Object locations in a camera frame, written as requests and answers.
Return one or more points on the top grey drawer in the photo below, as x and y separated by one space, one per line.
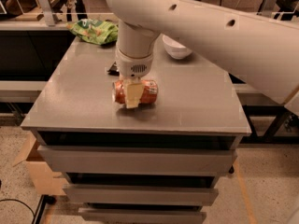
137 161

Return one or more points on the dark snack bar wrapper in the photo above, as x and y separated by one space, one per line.
113 70

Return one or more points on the green chip bag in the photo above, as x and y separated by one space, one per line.
94 31

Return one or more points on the grey drawer cabinet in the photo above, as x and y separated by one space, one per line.
196 108

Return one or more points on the metal railing post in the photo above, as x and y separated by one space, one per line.
266 8
47 12

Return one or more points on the cardboard box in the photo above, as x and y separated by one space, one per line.
44 179

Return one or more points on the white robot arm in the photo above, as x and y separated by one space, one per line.
260 51

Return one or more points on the red coke can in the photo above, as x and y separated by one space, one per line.
149 95

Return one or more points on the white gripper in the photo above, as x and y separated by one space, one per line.
133 66

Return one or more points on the middle grey drawer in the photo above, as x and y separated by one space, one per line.
140 195

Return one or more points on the metal railing post right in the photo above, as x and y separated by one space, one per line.
266 8

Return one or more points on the white ceramic bowl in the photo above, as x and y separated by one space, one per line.
175 49

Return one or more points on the bottom grey drawer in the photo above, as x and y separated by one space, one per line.
142 216

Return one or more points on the grey drawer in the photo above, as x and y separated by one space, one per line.
142 216
140 195
137 161

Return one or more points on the metal railing post left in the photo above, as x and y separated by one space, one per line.
47 12

